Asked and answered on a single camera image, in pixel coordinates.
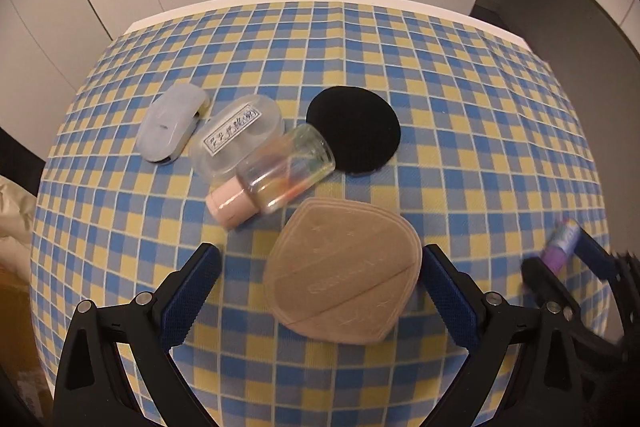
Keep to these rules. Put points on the cream padded armchair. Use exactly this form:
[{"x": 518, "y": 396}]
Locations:
[{"x": 12, "y": 217}]

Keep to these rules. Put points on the beige powder puff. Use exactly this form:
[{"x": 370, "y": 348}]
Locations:
[{"x": 340, "y": 267}]

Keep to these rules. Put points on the clear oval labelled container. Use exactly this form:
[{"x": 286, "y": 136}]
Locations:
[{"x": 235, "y": 132}]

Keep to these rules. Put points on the pale blue translucent case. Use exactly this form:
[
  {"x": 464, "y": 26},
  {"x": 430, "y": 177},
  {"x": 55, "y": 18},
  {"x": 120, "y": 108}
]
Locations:
[{"x": 167, "y": 127}]

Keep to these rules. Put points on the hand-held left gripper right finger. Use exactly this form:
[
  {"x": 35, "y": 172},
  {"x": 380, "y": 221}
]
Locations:
[{"x": 450, "y": 302}]

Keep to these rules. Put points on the black round puff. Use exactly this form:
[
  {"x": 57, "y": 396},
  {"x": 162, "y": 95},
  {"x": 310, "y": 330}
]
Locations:
[{"x": 355, "y": 127}]

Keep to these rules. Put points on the pink capped glass bottle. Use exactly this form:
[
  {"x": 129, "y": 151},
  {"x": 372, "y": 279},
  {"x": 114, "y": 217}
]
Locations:
[{"x": 280, "y": 172}]

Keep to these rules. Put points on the blue yellow checkered tablecloth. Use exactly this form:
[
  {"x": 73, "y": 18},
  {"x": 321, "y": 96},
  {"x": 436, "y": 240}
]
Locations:
[{"x": 450, "y": 107}]

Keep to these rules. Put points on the small purple bottle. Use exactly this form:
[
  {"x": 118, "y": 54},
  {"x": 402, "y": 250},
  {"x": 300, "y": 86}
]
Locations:
[{"x": 562, "y": 242}]

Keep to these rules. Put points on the brown cardboard box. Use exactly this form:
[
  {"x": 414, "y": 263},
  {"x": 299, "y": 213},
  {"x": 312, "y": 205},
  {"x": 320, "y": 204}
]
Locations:
[{"x": 15, "y": 332}]

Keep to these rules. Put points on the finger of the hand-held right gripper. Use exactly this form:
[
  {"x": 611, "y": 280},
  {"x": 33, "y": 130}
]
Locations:
[
  {"x": 597, "y": 254},
  {"x": 542, "y": 277}
]

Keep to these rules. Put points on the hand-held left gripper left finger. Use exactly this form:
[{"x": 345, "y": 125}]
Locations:
[{"x": 192, "y": 297}]

